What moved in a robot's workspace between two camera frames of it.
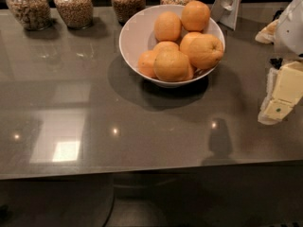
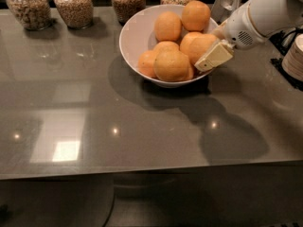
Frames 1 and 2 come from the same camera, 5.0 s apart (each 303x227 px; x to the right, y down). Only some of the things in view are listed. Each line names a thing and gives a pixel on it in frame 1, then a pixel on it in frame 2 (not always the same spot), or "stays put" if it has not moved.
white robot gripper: x=291 y=32 to x=237 y=26
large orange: x=204 y=50 stays put
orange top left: x=168 y=26 stays put
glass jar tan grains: x=75 y=4 stays put
